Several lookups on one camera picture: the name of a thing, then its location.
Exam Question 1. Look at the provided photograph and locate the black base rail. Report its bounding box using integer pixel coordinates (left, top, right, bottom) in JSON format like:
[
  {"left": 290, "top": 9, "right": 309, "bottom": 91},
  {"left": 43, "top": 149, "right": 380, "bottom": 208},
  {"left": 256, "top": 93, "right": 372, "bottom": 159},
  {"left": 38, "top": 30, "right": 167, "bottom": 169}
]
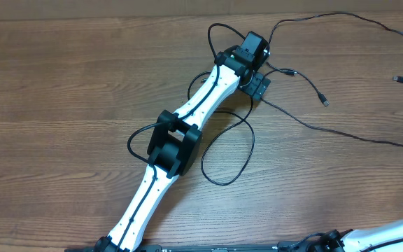
[{"left": 64, "top": 241, "right": 376, "bottom": 252}]

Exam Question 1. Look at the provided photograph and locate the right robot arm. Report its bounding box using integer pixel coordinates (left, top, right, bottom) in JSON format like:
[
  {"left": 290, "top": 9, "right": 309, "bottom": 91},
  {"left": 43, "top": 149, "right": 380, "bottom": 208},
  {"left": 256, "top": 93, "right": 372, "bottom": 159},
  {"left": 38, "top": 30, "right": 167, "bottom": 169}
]
[{"left": 308, "top": 219, "right": 403, "bottom": 252}]

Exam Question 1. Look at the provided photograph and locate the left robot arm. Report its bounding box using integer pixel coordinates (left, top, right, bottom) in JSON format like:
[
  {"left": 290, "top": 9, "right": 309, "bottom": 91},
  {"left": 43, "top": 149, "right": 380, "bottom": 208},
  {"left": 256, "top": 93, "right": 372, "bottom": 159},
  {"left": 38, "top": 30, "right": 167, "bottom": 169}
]
[{"left": 94, "top": 31, "right": 269, "bottom": 252}]

